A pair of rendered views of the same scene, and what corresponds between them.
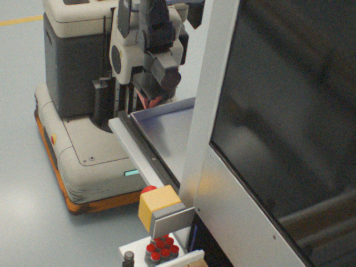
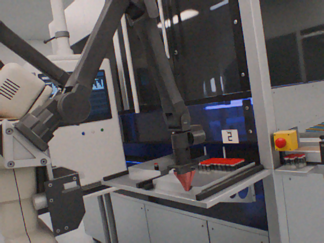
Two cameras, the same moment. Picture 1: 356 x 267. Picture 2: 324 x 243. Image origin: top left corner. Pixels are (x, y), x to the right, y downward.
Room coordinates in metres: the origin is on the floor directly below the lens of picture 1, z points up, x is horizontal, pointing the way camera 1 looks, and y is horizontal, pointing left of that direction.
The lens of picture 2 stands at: (1.35, 1.09, 1.21)
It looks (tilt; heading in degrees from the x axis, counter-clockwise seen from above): 4 degrees down; 265
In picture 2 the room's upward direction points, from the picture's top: 9 degrees counter-clockwise
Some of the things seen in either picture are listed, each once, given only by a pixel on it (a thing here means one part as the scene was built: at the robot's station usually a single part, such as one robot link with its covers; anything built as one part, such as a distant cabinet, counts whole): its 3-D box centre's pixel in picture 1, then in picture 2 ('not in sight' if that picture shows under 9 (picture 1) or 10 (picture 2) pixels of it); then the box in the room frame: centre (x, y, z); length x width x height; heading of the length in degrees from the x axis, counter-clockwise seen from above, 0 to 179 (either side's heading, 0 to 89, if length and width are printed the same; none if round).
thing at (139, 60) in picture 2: not in sight; (144, 55); (1.26, -0.61, 1.51); 0.47 x 0.01 x 0.59; 126
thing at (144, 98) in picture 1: (148, 95); (183, 179); (1.23, 0.12, 0.94); 0.07 x 0.07 x 0.09; 36
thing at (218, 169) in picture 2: not in sight; (217, 167); (1.05, -0.10, 0.91); 0.18 x 0.02 x 0.05; 126
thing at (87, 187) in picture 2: not in sight; (96, 186); (1.64, -0.51, 0.82); 0.40 x 0.14 x 0.02; 29
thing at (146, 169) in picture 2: not in sight; (169, 164); (1.23, -0.39, 0.90); 0.34 x 0.26 x 0.04; 36
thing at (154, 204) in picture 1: (161, 211); (286, 140); (0.79, 0.02, 1.00); 0.08 x 0.07 x 0.07; 36
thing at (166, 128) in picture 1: (202, 145); (205, 175); (1.12, -0.05, 0.90); 0.34 x 0.26 x 0.04; 36
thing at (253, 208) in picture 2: not in sight; (132, 180); (1.46, -0.86, 0.73); 1.98 x 0.01 x 0.25; 126
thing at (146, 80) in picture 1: (152, 77); (182, 158); (1.22, 0.11, 1.01); 0.10 x 0.07 x 0.07; 36
